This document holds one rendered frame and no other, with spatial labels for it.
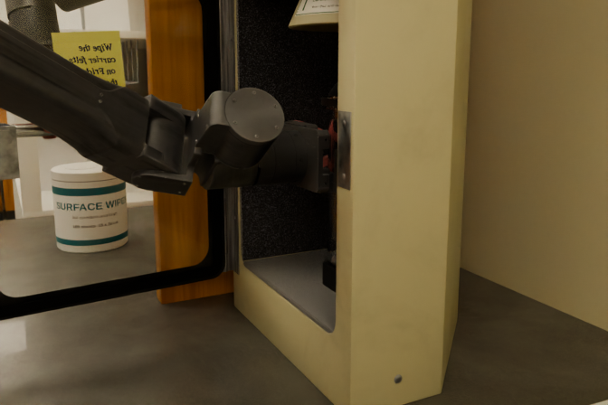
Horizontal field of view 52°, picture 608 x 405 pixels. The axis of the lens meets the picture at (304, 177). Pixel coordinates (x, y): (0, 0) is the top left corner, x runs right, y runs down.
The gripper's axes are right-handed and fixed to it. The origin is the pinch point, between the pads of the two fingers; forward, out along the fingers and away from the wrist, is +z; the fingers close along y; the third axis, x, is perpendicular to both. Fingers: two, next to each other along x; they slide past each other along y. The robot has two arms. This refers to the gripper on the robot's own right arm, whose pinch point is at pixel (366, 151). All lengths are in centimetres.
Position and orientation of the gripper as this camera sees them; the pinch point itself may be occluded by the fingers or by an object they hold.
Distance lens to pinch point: 71.8
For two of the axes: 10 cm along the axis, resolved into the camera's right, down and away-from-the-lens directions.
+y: -4.5, -1.5, 8.8
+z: 8.9, -0.7, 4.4
